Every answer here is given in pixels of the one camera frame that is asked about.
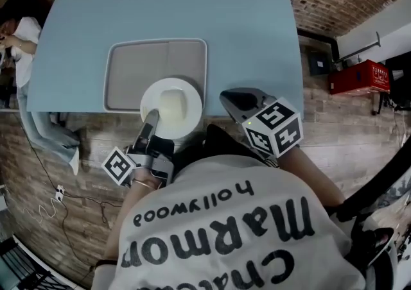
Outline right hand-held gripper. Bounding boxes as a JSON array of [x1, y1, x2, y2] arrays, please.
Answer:
[[219, 87, 304, 167]]

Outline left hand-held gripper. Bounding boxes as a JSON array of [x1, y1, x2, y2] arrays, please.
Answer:
[[101, 108, 177, 187]]

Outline pale yellow food block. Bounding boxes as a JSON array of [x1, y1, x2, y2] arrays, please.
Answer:
[[159, 88, 189, 121]]

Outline white round plate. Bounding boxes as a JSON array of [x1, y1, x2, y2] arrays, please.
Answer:
[[139, 77, 204, 139]]

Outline grey tray with white rim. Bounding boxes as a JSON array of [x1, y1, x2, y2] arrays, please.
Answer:
[[102, 37, 209, 112]]

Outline person's right forearm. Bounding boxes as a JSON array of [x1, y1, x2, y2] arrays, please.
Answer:
[[276, 146, 346, 216]]

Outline person's left forearm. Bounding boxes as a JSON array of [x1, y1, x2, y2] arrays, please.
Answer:
[[104, 169, 165, 261]]

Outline person's black trousers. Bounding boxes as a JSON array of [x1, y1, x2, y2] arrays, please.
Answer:
[[202, 123, 258, 159]]

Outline grey pole stand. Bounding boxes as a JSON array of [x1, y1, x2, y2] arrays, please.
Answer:
[[308, 31, 383, 77]]

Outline red metal cabinet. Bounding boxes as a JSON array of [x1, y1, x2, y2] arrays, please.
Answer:
[[328, 59, 392, 96]]

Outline blue table with white legs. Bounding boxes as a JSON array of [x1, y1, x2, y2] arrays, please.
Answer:
[[26, 0, 305, 120]]

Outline white printed t-shirt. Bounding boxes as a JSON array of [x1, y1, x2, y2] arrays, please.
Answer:
[[91, 153, 399, 290]]

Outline black office chair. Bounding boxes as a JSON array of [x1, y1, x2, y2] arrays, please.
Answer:
[[378, 53, 411, 114]]

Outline black metal rack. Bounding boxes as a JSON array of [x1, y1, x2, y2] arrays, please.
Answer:
[[0, 235, 54, 290]]

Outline thin gold bracelet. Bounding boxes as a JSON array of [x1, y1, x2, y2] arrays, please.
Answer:
[[132, 177, 159, 191]]

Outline black floor cable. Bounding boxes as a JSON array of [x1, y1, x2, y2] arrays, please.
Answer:
[[14, 115, 125, 272]]

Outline black wall pipe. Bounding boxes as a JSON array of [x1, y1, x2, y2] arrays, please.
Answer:
[[297, 27, 340, 65]]

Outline white floor cable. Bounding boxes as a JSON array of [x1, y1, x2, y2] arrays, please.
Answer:
[[38, 196, 60, 219]]

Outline black strap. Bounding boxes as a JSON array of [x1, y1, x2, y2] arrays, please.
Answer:
[[327, 134, 411, 268]]

